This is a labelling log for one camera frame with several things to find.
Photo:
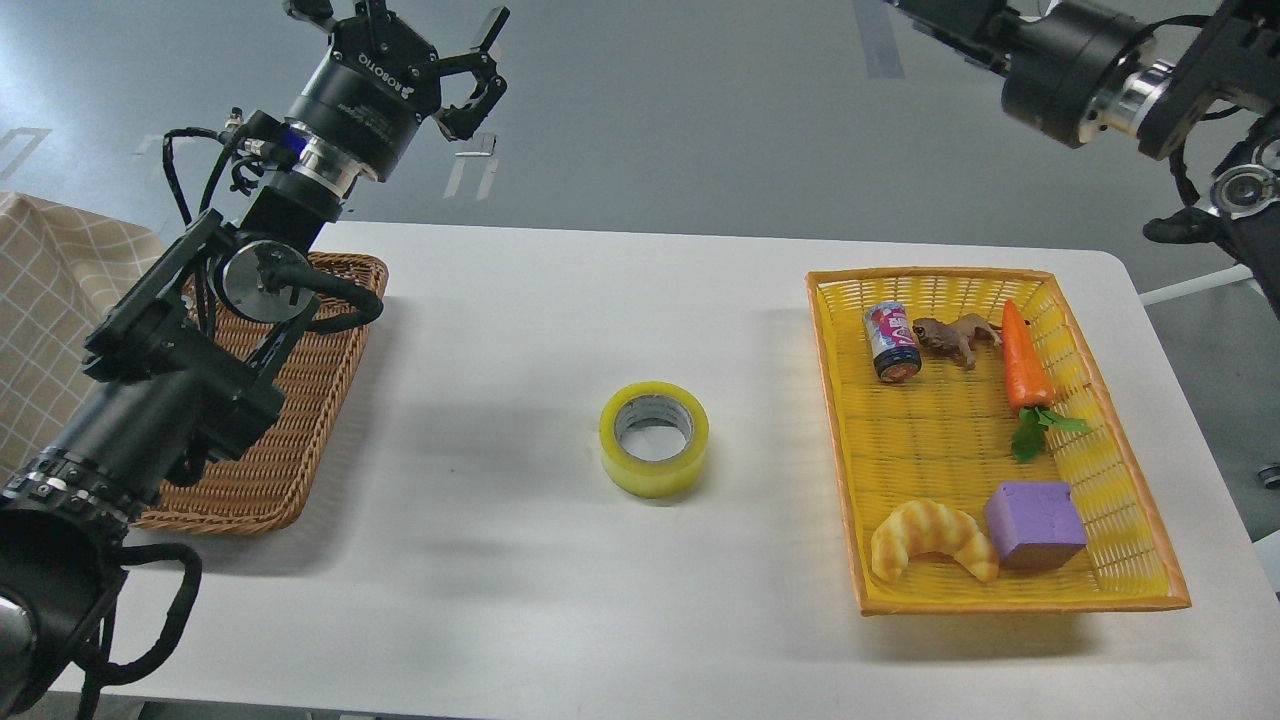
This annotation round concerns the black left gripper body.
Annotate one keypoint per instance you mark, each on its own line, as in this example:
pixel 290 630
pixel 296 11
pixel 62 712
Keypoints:
pixel 371 92

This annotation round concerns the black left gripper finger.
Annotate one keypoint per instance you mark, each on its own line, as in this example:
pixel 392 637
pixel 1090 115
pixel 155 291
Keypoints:
pixel 461 122
pixel 370 18

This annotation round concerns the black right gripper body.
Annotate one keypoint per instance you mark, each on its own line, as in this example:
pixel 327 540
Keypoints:
pixel 1077 70

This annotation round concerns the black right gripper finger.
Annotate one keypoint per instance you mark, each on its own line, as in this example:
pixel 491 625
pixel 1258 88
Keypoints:
pixel 980 31

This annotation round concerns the yellow tape roll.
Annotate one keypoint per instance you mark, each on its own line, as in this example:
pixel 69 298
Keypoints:
pixel 654 437

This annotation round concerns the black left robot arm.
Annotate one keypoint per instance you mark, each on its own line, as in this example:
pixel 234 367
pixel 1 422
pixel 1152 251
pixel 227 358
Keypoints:
pixel 185 365

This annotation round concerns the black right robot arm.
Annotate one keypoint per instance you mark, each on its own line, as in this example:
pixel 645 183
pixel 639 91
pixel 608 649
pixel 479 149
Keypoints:
pixel 1197 91

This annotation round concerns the brown toy frog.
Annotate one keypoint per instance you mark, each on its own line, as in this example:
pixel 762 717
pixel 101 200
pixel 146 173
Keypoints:
pixel 957 339

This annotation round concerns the orange toy carrot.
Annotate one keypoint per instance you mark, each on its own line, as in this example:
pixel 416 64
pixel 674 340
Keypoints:
pixel 1029 390

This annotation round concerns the small drink can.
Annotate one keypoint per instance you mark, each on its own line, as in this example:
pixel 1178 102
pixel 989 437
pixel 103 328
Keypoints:
pixel 895 353

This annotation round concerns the beige checkered cloth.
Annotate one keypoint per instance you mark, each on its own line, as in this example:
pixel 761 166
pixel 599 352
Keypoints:
pixel 62 269

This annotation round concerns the yellow plastic basket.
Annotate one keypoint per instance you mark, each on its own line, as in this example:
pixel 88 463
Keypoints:
pixel 946 435

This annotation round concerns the purple foam block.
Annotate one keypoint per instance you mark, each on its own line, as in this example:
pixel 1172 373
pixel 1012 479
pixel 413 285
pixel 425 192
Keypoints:
pixel 1034 525

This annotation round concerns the toy croissant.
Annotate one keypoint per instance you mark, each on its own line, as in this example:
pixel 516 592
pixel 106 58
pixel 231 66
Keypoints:
pixel 922 526

